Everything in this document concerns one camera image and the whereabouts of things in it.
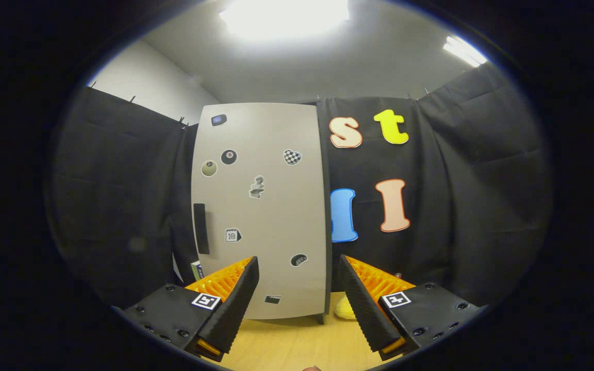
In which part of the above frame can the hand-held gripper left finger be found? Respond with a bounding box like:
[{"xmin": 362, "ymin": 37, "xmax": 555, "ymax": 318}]
[{"xmin": 122, "ymin": 256, "xmax": 260, "ymax": 361}]

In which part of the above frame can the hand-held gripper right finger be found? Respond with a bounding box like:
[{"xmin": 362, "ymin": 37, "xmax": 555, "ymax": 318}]
[{"xmin": 337, "ymin": 254, "xmax": 486, "ymax": 361}]

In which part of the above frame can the black cabinet door handle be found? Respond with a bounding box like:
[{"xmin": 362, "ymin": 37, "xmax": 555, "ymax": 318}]
[{"xmin": 193, "ymin": 203, "xmax": 210, "ymax": 255}]

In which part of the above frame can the yellow sponge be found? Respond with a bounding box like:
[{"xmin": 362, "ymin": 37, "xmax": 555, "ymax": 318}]
[{"xmin": 334, "ymin": 295, "xmax": 357, "ymax": 320}]

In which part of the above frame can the small ceiling light panel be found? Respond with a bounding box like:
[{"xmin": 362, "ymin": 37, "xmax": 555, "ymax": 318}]
[{"xmin": 442, "ymin": 35, "xmax": 488, "ymax": 68}]

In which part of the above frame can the large ceiling light panel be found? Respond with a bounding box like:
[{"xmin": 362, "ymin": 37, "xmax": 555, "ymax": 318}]
[{"xmin": 219, "ymin": 0, "xmax": 350, "ymax": 42}]

